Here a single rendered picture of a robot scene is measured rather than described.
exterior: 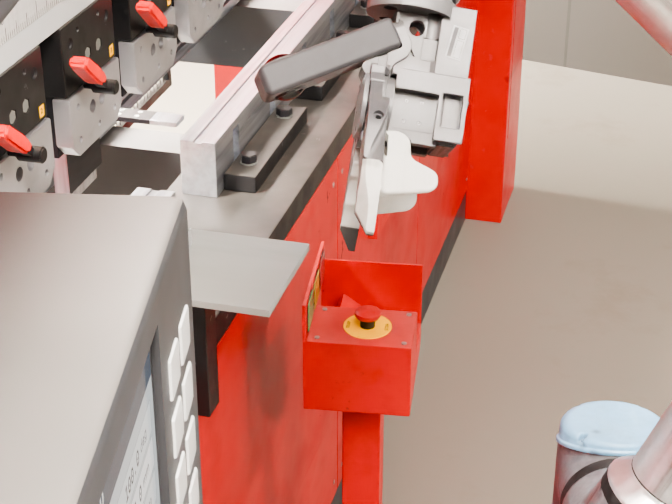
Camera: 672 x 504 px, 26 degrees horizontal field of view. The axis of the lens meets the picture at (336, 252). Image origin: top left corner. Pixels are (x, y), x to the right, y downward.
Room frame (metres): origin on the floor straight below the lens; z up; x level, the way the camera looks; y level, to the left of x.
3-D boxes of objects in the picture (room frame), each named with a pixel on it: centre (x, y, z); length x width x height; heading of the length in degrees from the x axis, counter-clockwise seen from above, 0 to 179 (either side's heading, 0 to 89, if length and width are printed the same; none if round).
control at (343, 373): (1.90, -0.04, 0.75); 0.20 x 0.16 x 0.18; 172
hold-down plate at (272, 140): (2.25, 0.12, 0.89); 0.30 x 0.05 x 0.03; 165
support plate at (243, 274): (1.64, 0.19, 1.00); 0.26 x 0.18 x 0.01; 75
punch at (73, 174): (1.68, 0.33, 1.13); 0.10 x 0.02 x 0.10; 165
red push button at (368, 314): (1.85, -0.05, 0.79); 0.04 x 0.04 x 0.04
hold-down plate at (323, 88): (2.64, 0.01, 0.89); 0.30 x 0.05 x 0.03; 165
